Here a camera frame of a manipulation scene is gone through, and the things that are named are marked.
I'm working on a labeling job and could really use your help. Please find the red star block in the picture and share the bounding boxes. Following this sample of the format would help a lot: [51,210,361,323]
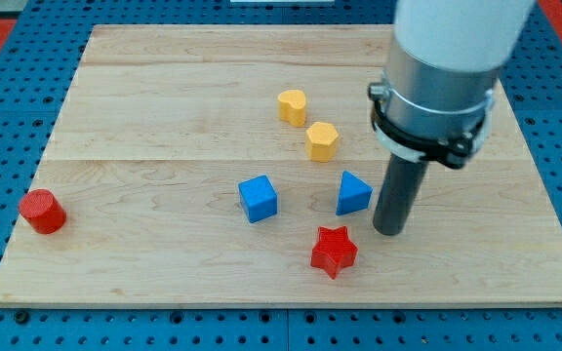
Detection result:
[310,226,358,280]

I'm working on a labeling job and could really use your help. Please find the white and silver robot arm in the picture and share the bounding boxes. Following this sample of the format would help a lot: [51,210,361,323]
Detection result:
[368,0,536,169]

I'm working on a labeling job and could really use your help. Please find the blue cube block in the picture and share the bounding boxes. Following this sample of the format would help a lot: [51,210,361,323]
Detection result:
[238,175,278,223]

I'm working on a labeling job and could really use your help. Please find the yellow hexagon block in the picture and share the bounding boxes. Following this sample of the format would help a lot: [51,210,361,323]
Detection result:
[305,122,340,163]

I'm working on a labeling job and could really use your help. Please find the yellow heart block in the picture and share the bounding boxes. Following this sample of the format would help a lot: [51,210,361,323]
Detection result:
[277,90,307,127]

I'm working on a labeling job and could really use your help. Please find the blue triangle block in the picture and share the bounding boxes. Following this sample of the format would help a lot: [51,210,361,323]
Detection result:
[336,171,373,215]

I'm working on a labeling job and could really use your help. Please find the light wooden board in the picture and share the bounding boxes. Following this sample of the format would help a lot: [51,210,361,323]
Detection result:
[0,25,562,309]

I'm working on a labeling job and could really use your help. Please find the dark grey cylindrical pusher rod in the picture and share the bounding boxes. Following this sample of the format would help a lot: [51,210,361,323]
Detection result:
[373,155,428,236]

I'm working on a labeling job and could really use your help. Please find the red cylinder block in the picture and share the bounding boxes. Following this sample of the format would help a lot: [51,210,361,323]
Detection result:
[19,189,67,235]

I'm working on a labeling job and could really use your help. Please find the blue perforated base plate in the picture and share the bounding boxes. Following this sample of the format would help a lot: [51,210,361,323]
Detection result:
[0,0,562,350]

